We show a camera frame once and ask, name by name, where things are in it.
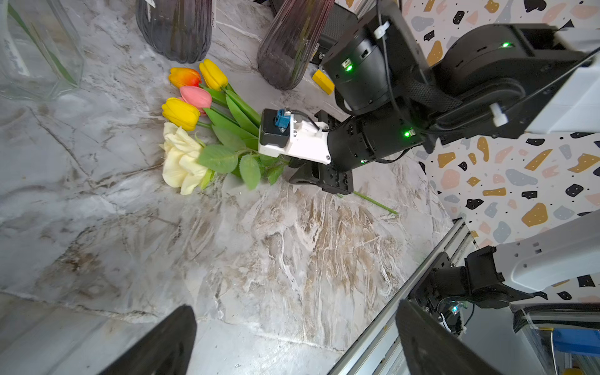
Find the clear glass vase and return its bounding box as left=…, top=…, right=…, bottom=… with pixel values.
left=0, top=0, right=86, bottom=102

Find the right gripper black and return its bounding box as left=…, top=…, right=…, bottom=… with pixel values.
left=288, top=105, right=423, bottom=195

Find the purple ribbed glass vase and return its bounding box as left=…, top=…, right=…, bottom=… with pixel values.
left=256, top=0, right=335, bottom=91

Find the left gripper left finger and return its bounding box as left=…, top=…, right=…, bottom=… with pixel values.
left=102, top=305, right=197, bottom=375

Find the yellow block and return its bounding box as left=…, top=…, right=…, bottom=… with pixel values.
left=312, top=70, right=335, bottom=95

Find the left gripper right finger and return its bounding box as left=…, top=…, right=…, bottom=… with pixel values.
left=395, top=299, right=498, bottom=375

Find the pink tulip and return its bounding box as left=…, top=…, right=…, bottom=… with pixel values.
left=177, top=86, right=233, bottom=127

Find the orange red tulip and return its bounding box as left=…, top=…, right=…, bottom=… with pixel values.
left=169, top=67, right=205, bottom=91

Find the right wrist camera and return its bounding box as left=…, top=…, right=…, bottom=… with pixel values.
left=258, top=109, right=332, bottom=165

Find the pink glass vase with ribbon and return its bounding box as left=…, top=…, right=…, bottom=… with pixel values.
left=135, top=0, right=213, bottom=63

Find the black case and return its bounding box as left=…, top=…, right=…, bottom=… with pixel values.
left=276, top=1, right=358, bottom=66

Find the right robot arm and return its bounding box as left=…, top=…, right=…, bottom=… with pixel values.
left=291, top=2, right=599, bottom=309

